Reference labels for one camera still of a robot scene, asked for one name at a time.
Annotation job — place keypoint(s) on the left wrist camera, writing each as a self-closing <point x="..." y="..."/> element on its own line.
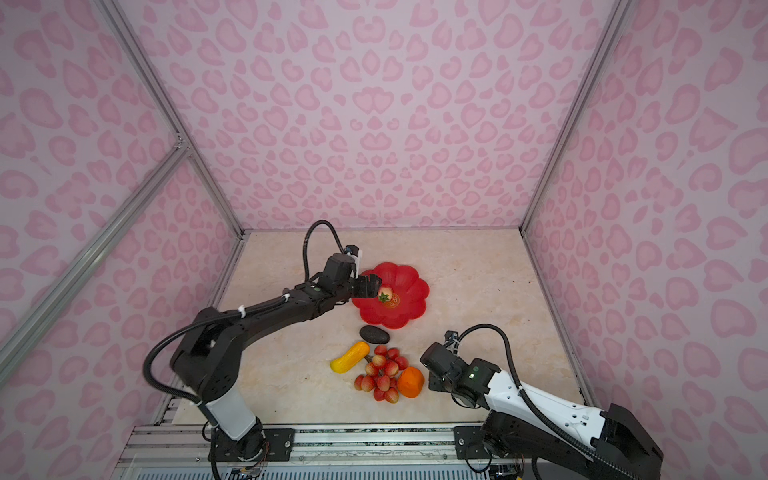
<point x="355" y="253"/>

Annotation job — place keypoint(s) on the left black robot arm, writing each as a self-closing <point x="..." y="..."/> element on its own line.
<point x="189" y="360"/>

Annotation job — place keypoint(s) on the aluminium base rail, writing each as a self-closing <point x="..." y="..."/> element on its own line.
<point x="321" y="451"/>

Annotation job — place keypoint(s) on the yellow squash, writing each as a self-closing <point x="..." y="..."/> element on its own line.
<point x="352" y="357"/>

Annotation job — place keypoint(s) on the orange persimmon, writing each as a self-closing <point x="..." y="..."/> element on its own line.
<point x="410" y="382"/>

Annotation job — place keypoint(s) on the red flower-shaped fruit bowl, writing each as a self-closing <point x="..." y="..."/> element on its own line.
<point x="402" y="297"/>

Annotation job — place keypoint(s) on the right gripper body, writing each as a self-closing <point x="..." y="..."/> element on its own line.
<point x="439" y="385"/>

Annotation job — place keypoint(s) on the aluminium frame strut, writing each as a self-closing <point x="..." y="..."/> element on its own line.
<point x="39" y="320"/>

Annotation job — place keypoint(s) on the right black-white robot arm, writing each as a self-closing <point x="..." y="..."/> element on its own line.
<point x="524" y="420"/>

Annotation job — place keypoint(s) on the red-yellow strawberry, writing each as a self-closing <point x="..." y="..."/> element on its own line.
<point x="385" y="294"/>

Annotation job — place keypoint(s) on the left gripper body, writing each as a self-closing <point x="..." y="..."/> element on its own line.
<point x="341" y="292"/>

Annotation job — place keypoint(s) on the red lychee bunch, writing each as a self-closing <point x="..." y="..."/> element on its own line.
<point x="382" y="371"/>

